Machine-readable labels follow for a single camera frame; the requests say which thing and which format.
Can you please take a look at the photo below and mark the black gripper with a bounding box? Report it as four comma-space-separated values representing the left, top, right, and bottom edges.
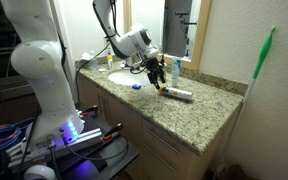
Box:
145, 57, 167, 90

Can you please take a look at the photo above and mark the silver bottle with orange cap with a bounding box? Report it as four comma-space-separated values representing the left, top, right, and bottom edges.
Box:
156, 85, 194, 102

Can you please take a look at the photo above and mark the green soap pump bottle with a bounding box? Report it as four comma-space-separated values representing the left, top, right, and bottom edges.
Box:
158, 54, 169, 82

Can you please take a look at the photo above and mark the white tube with blue print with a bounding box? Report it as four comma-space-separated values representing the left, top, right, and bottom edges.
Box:
170, 56, 183, 89

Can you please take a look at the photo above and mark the metal cup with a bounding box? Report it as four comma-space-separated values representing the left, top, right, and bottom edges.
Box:
125, 57, 135, 68

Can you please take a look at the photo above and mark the white oval sink basin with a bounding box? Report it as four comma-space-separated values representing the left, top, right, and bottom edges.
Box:
107, 68, 153, 87

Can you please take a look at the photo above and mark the wooden vanity cabinet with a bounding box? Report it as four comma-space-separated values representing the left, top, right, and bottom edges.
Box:
76, 72, 246, 180

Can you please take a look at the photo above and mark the wooden framed mirror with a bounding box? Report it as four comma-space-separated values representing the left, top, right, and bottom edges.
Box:
122, 0, 213, 71

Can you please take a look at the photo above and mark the black clamp with orange tips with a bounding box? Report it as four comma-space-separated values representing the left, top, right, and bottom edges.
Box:
101, 123, 124, 141
77, 104, 99, 118

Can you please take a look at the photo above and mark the black robot cart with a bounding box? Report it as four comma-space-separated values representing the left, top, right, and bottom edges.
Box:
48, 102, 140, 180

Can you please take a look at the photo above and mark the white round device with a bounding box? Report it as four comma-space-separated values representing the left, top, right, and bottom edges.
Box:
23, 164, 57, 180

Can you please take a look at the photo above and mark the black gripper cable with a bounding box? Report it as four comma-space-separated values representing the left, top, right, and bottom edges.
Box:
129, 57, 151, 75

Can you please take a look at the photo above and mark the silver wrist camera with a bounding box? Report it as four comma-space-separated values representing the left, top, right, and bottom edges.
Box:
143, 46, 160, 61

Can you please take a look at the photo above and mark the metal drawer handle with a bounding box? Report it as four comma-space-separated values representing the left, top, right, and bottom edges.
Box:
144, 126, 181, 155
144, 145, 177, 175

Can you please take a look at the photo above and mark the black power cable with plug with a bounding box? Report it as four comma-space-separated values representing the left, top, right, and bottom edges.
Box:
74, 41, 112, 105

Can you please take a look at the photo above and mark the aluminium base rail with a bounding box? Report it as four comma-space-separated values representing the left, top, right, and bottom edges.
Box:
6, 127, 104, 168

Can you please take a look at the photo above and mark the black base cable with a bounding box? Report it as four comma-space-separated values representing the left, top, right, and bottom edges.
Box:
45, 134, 62, 180
61, 132, 130, 162

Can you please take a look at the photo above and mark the green and white mop handle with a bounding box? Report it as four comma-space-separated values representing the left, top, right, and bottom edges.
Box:
214, 25, 278, 173

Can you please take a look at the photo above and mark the blue cable coil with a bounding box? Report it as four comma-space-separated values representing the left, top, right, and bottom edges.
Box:
0, 117, 36, 158

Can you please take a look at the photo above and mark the orange cable coil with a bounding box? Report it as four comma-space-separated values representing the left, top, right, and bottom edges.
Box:
0, 124, 22, 156

